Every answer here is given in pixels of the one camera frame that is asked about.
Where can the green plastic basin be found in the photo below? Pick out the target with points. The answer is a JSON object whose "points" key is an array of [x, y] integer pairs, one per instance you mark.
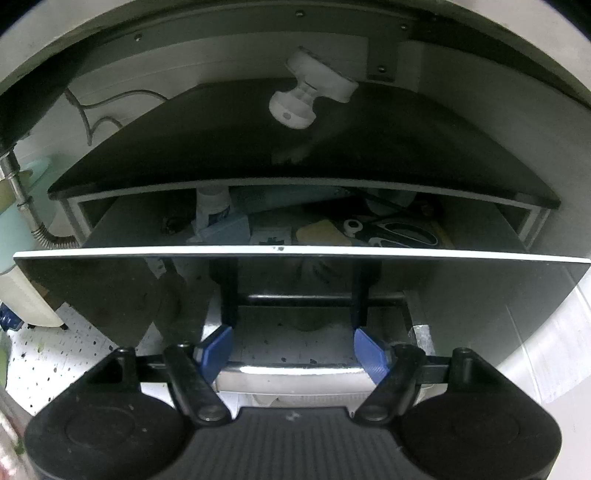
{"points": [[34, 168]]}

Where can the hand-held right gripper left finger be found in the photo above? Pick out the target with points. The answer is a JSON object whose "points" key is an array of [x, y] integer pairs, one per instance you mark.
{"points": [[214, 350]]}

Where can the blue box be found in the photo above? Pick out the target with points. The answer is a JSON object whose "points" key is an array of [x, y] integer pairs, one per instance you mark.
{"points": [[228, 230]]}

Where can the white jar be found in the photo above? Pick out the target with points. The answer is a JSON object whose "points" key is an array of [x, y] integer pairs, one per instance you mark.
{"points": [[213, 205]]}

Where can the black drawer cabinet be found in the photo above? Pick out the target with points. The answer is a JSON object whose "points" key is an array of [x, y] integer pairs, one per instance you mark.
{"points": [[369, 152]]}

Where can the black and white scissors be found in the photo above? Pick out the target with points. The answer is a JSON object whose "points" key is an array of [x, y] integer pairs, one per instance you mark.
{"points": [[397, 233]]}

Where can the white suction hook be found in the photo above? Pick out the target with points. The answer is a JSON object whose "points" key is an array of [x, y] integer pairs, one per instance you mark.
{"points": [[304, 92]]}

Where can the metal bracket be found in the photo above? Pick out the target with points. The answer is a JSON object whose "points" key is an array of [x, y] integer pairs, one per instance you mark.
{"points": [[382, 55]]}

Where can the steel-edged black vanity counter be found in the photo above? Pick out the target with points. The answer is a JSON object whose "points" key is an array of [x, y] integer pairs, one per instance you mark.
{"points": [[27, 50]]}

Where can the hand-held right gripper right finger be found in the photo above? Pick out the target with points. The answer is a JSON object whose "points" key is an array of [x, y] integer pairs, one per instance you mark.
{"points": [[369, 350]]}

